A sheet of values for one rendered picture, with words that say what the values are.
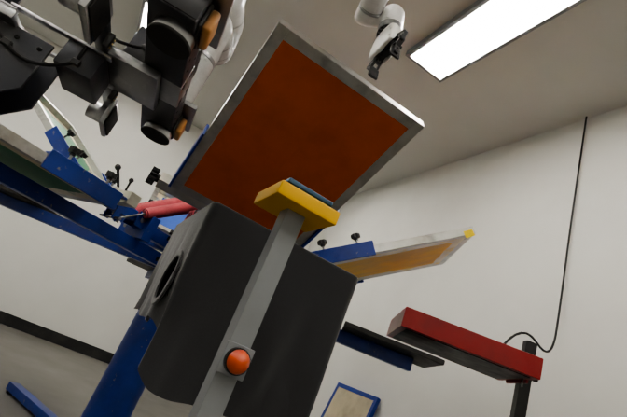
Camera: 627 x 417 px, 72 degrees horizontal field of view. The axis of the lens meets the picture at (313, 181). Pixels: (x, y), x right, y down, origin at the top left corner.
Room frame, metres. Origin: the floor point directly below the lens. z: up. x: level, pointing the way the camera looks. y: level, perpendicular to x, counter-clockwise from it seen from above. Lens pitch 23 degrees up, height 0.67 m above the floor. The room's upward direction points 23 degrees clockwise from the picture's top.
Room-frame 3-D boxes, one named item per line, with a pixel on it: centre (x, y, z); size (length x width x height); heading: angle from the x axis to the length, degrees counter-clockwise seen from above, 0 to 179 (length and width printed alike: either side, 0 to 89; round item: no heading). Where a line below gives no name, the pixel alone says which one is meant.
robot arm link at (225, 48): (1.03, 0.42, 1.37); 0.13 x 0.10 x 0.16; 3
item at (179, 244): (1.26, 0.25, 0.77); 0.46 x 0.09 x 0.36; 20
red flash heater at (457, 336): (2.12, -0.95, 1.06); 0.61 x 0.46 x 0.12; 80
